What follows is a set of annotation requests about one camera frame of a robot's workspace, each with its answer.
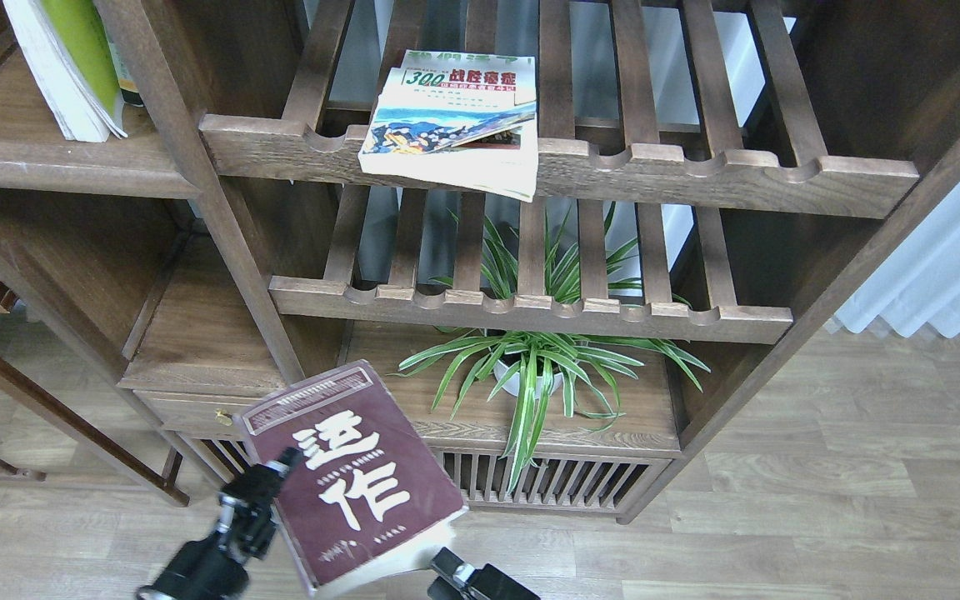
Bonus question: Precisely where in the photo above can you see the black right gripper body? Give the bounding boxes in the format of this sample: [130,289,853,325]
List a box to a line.
[427,563,540,599]

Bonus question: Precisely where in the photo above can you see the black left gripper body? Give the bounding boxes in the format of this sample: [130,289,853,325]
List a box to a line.
[216,467,283,561]

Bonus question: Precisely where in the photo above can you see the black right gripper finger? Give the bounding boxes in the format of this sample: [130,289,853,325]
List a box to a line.
[432,547,479,588]

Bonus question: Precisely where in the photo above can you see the maroon book white characters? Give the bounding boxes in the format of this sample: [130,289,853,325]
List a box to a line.
[235,360,468,599]

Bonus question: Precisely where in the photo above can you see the white blue 300 book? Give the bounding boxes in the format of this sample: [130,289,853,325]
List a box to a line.
[358,50,538,203]

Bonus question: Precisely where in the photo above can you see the yellow green book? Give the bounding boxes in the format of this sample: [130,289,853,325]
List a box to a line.
[3,1,128,142]

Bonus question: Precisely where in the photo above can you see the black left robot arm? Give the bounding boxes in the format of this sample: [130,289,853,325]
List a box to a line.
[136,447,303,599]

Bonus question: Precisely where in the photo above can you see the upright book on shelf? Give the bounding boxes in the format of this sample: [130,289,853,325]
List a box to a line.
[107,37,144,108]

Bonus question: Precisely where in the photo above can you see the brass drawer knob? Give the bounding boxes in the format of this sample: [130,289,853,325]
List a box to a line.
[214,409,233,427]

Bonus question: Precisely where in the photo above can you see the white plant pot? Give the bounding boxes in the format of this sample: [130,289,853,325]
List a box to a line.
[492,353,563,398]

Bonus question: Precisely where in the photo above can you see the dark wooden bookshelf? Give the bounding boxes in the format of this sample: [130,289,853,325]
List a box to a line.
[0,1,960,523]

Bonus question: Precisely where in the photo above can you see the white curtain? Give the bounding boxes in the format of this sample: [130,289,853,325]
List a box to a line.
[832,182,960,338]

